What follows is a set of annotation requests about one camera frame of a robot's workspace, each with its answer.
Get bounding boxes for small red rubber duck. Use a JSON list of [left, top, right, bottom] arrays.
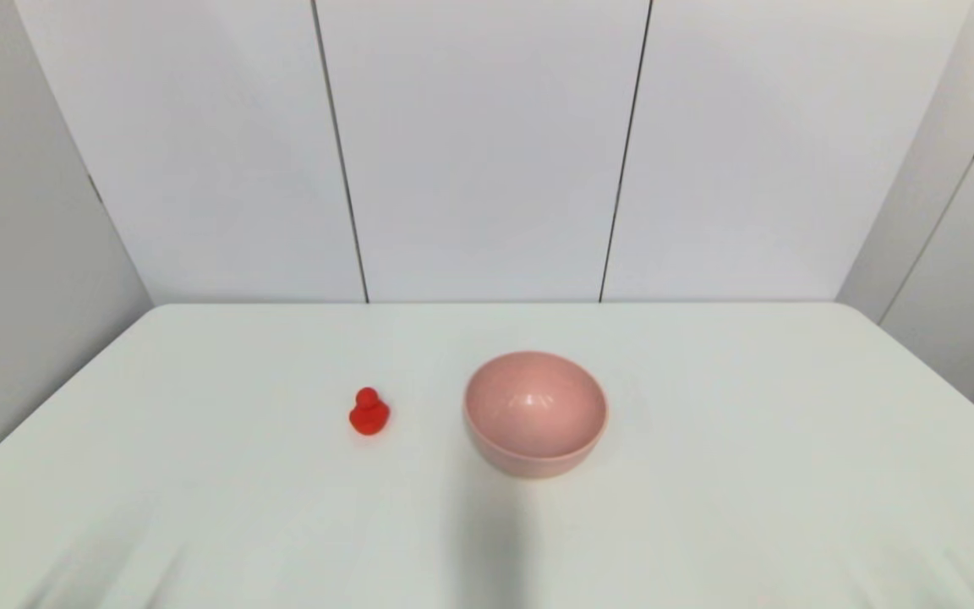
[[349, 387, 391, 437]]

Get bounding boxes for pink bowl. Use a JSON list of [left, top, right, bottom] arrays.
[[463, 351, 609, 480]]

